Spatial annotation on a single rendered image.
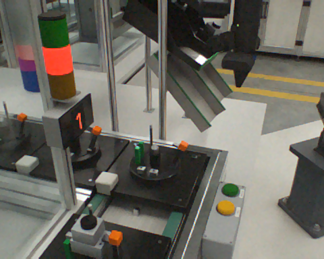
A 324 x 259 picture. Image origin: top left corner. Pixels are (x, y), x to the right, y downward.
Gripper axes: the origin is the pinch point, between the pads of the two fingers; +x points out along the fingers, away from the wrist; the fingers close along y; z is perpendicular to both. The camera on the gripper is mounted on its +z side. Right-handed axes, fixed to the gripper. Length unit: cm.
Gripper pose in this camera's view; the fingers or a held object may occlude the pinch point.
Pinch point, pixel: (239, 73)
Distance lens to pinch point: 86.0
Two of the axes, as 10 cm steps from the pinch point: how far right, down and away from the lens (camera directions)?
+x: 0.0, 8.6, 5.0
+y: -3.2, 4.8, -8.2
